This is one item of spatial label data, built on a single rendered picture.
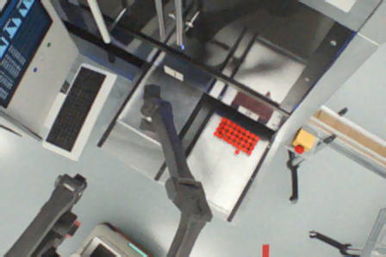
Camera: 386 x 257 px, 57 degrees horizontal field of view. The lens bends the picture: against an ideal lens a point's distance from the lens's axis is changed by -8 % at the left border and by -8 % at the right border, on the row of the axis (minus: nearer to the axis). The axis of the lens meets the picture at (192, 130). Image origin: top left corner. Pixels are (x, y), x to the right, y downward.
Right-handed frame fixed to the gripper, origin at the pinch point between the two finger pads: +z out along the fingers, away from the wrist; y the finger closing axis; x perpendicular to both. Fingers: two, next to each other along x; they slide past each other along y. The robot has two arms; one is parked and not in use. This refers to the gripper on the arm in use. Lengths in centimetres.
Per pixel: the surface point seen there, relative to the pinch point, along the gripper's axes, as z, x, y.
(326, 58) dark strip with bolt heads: -71, -47, 9
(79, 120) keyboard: 11.5, 34.6, -3.8
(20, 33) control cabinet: -38, 50, 10
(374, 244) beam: 38, -122, -23
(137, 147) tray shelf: 6.1, 4.3, -9.9
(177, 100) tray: 5.7, -6.4, 14.4
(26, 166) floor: 95, 91, -28
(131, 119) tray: 6.0, 10.3, 1.3
